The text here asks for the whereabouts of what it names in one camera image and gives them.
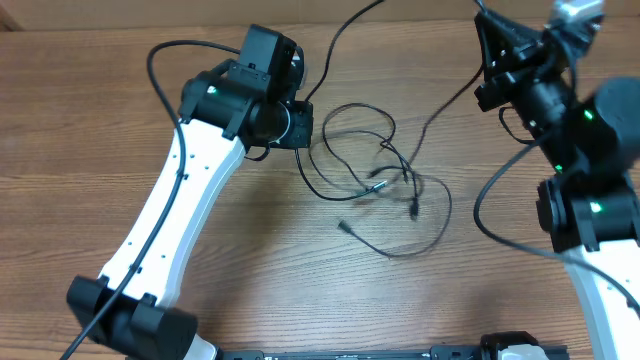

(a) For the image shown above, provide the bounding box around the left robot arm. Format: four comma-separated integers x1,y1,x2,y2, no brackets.
67,25,313,359

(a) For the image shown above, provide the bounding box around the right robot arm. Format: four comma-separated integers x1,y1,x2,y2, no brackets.
474,1,639,359

